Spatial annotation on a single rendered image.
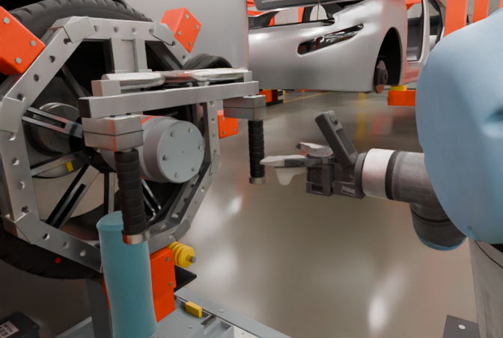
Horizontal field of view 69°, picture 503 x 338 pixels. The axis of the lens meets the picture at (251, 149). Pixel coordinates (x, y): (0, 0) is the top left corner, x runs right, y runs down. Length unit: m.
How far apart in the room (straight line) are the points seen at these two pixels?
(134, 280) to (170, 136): 0.28
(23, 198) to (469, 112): 0.70
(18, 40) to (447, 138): 0.67
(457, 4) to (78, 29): 3.79
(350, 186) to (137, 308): 0.48
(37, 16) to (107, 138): 0.36
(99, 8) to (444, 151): 0.81
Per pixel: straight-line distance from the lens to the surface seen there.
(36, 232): 0.79
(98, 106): 0.59
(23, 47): 0.75
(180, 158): 0.76
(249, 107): 0.81
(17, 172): 0.75
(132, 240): 0.62
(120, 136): 0.58
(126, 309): 0.81
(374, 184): 0.69
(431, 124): 0.25
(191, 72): 0.76
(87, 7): 0.92
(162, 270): 0.98
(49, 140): 1.27
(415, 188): 0.67
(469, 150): 0.20
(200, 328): 1.28
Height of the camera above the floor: 1.02
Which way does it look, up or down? 13 degrees down
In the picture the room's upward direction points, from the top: 3 degrees counter-clockwise
